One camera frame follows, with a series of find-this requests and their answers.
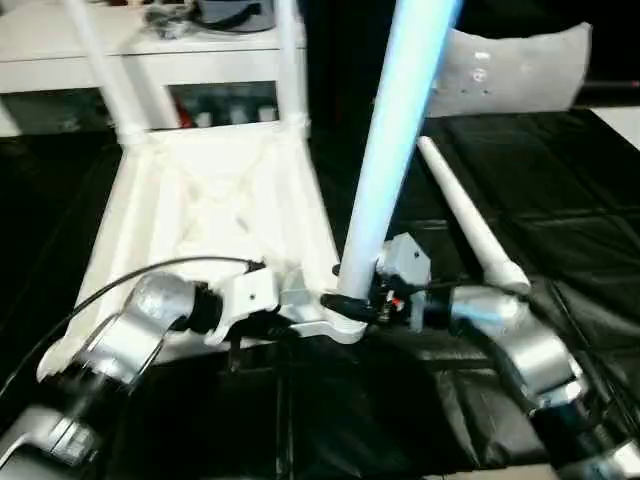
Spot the white plastic table top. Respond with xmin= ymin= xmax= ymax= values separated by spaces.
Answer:
xmin=37 ymin=122 xmax=380 ymax=385

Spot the white plastic table leg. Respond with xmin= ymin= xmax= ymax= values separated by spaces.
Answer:
xmin=336 ymin=0 xmax=470 ymax=302
xmin=272 ymin=0 xmax=315 ymax=142
xmin=416 ymin=135 xmax=533 ymax=297
xmin=64 ymin=0 xmax=152 ymax=147

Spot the black work mat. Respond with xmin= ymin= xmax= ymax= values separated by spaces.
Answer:
xmin=0 ymin=104 xmax=640 ymax=476

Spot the black furniture with yellow label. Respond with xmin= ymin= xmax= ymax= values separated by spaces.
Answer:
xmin=304 ymin=0 xmax=640 ymax=121

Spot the grey helmet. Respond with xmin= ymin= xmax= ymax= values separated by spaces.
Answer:
xmin=196 ymin=0 xmax=280 ymax=35

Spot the white glass-door cabinet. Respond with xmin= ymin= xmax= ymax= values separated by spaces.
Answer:
xmin=0 ymin=0 xmax=310 ymax=137

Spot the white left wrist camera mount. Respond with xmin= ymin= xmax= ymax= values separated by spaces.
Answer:
xmin=203 ymin=266 xmax=282 ymax=347

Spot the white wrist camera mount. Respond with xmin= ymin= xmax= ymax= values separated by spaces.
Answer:
xmin=381 ymin=232 xmax=433 ymax=332
xmin=203 ymin=266 xmax=282 ymax=347

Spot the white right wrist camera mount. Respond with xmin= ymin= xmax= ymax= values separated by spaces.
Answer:
xmin=381 ymin=232 xmax=433 ymax=332

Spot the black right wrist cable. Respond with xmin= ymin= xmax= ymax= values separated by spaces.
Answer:
xmin=398 ymin=277 xmax=640 ymax=436

